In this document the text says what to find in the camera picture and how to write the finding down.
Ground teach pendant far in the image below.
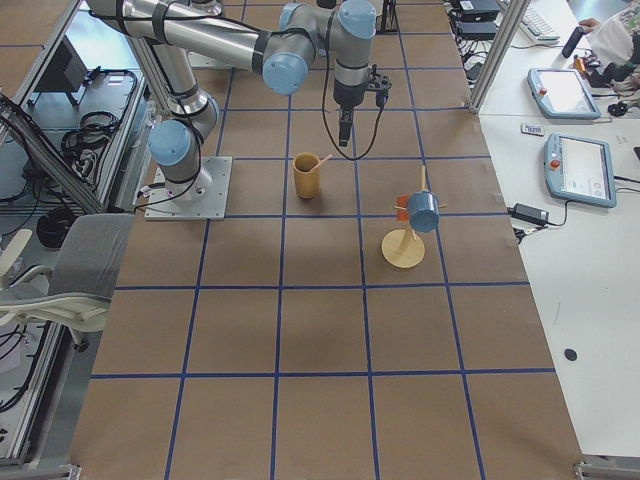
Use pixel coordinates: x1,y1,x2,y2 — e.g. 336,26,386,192
527,68,601,120

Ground aluminium frame post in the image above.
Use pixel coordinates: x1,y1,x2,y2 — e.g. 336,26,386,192
468,0,530,114

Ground dark blue mug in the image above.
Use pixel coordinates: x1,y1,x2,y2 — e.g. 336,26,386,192
407,190,440,233

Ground grey office chair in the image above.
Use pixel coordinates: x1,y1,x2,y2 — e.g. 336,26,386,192
1,213,134,352

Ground black power adapter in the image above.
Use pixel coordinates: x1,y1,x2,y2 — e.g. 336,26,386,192
507,203,549,227

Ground teach pendant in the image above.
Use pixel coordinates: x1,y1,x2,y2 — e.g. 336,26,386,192
543,133,617,208
527,68,601,120

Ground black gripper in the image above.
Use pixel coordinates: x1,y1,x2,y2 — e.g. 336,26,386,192
333,79,367,147

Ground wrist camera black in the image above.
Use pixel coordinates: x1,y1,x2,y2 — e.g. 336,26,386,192
366,64,392,109

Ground teach pendant near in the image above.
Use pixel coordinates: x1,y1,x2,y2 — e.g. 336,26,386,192
543,133,617,208

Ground wooden mug tree stand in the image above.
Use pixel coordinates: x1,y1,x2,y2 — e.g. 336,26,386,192
381,164,447,269

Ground bamboo cylinder holder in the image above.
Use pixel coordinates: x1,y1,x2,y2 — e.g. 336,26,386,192
293,152,320,199

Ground orange mug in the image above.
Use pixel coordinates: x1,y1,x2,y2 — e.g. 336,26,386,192
394,195,409,222

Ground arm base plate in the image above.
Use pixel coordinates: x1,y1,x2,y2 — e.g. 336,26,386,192
144,156,233,221

